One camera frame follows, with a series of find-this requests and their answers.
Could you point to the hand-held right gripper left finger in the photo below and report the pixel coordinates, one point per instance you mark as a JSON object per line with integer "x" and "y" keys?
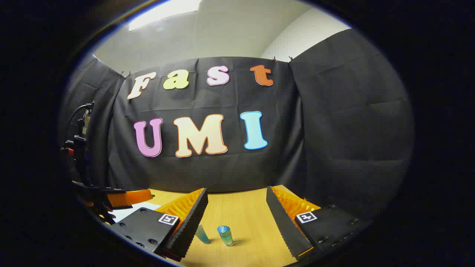
{"x": 195, "y": 222}

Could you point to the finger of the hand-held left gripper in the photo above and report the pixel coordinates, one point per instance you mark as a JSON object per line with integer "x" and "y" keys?
{"x": 130, "y": 198}

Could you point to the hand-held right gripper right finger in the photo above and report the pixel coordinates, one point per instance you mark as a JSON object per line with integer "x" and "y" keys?
{"x": 284, "y": 226}

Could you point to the pale teal squeeze tube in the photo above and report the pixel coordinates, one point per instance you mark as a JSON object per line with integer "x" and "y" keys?
{"x": 202, "y": 234}

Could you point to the blue capped clear bottle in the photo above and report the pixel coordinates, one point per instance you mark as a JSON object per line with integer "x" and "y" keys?
{"x": 225, "y": 236}

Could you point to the black backdrop cloth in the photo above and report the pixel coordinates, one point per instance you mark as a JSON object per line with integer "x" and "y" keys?
{"x": 334, "y": 129}

